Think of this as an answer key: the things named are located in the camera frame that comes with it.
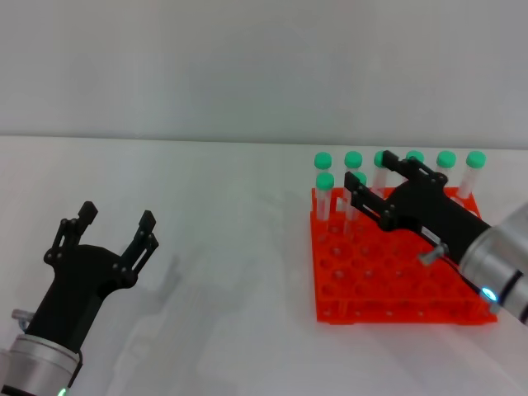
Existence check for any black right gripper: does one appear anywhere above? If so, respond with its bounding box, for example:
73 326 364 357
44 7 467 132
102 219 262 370
343 150 493 262

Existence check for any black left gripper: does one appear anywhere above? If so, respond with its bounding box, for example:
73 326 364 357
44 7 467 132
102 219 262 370
24 200 160 356

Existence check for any orange test tube rack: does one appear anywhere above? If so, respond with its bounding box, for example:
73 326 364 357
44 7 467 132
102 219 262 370
309 186 498 328

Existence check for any right arm cable plug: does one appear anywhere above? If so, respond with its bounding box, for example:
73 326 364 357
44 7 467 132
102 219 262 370
417 242 501 315

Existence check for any arm cable plug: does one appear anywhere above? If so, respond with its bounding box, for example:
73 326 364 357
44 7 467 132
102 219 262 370
417 242 501 315
11 309 35 328

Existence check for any left arm cable plug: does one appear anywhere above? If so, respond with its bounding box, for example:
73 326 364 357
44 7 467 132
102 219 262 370
11 309 35 328

